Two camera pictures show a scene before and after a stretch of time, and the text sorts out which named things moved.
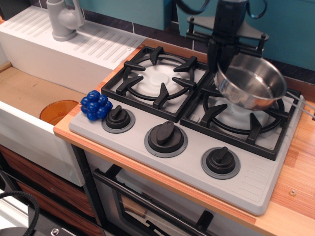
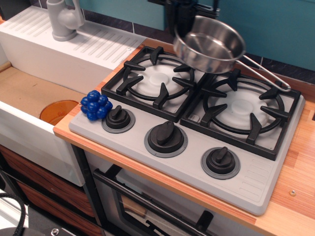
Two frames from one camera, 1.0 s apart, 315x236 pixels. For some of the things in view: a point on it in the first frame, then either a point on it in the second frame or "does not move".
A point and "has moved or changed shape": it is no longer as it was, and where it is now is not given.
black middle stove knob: x=165 y=140 does not move
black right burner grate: x=261 y=131 does not move
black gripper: x=236 y=29 → x=185 y=11
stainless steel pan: x=251 y=82 has moved or changed shape
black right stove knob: x=219 y=163 does not move
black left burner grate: x=159 y=81 does not move
